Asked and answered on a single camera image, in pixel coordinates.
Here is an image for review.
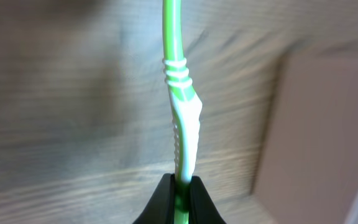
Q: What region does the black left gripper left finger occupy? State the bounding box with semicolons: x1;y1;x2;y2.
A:
133;174;175;224

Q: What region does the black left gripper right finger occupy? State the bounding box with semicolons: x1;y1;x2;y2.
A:
188;176;226;224

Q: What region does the green white toothbrush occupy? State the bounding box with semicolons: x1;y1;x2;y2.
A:
162;0;203;224

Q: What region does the white cardboard box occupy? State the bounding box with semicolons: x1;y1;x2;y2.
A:
254;54;358;224

